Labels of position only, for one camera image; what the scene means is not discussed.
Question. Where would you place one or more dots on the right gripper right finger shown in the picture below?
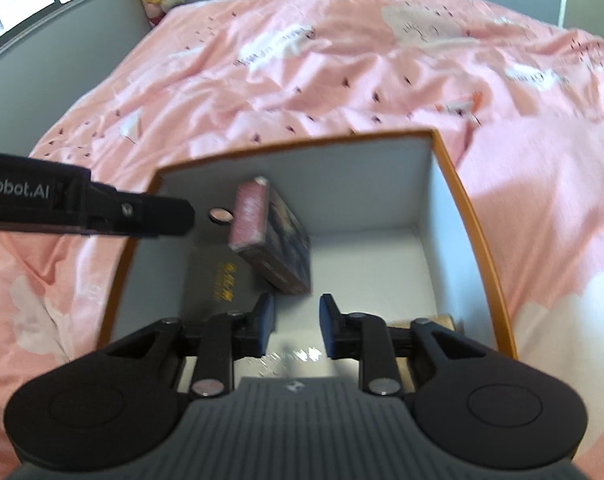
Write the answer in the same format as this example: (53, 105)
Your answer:
(363, 338)

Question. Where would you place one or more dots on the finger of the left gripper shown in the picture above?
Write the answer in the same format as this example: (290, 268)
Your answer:
(113, 212)

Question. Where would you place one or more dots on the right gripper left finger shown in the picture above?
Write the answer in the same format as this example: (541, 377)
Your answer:
(224, 339)

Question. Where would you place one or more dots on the dark booklet gold text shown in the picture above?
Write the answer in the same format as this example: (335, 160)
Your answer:
(218, 281)

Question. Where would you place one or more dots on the pink dark card box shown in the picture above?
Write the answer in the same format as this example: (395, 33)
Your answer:
(266, 234)

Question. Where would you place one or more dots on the orange cardboard storage box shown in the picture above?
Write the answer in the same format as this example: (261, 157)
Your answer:
(380, 221)

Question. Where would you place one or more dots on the pink patterned duvet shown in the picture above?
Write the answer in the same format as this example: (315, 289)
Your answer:
(520, 107)

